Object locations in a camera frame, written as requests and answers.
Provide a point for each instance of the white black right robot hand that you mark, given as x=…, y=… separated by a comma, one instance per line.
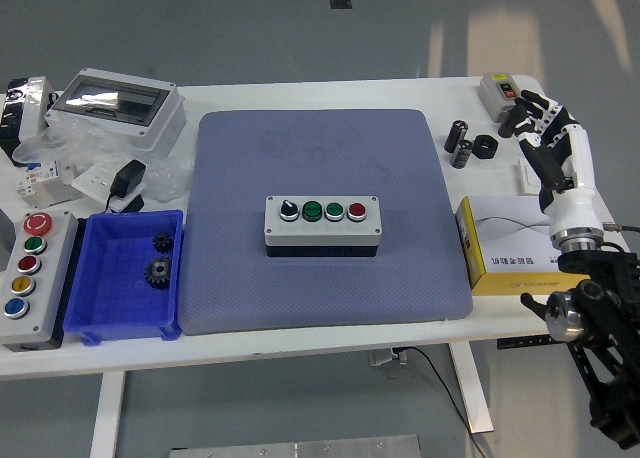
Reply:
x=575, y=203

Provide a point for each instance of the grey four-button control box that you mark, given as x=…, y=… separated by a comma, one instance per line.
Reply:
x=322, y=233

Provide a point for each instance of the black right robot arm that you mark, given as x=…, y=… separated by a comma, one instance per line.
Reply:
x=610, y=278

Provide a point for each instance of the grey five-button control box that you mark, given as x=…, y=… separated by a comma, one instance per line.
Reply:
x=45, y=278

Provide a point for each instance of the yellow white cardboard box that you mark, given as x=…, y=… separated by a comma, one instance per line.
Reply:
x=505, y=233

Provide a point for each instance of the black cylindrical capacitor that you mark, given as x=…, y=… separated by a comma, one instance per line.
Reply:
x=456, y=137
x=461, y=155
x=505, y=127

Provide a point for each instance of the black hex nut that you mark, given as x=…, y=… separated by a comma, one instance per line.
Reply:
x=485, y=147

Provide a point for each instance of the black table control panel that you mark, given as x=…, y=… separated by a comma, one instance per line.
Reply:
x=520, y=342

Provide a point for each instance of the white table leg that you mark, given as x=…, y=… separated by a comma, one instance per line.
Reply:
x=472, y=388
x=107, y=413

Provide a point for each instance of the black floor plate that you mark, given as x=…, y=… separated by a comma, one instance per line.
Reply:
x=340, y=3

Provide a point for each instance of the blue-grey mat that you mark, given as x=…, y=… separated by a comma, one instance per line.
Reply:
x=250, y=153

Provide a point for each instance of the small black bevel gear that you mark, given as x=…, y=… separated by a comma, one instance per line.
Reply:
x=162, y=243

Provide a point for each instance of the large black bevel gear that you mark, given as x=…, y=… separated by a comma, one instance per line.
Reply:
x=159, y=274

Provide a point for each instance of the black power adapter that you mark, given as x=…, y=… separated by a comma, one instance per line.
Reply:
x=127, y=175

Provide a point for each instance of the blue plastic bin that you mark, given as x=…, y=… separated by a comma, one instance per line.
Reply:
x=115, y=298

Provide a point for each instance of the clear plastic bag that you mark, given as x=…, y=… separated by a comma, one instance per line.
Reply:
x=90, y=143

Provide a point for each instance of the silver metal sheet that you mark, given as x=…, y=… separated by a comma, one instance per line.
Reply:
x=55, y=197

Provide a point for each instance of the white circuit breaker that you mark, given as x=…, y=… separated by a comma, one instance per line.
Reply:
x=37, y=175

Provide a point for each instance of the white device in plastic wrap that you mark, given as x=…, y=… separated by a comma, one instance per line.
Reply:
x=32, y=103

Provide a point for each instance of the white wall switch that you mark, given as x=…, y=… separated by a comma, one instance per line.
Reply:
x=527, y=178

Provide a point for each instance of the grey red-black switch box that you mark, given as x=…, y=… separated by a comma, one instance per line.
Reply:
x=495, y=98

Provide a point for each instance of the grey bracket under table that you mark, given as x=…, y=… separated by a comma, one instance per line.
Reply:
x=382, y=358

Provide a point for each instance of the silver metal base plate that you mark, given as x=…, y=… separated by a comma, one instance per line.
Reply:
x=300, y=448

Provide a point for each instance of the grey enclosure with clear lid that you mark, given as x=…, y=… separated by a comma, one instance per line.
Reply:
x=155, y=123

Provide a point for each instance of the white wall socket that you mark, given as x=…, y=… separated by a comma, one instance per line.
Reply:
x=92, y=179

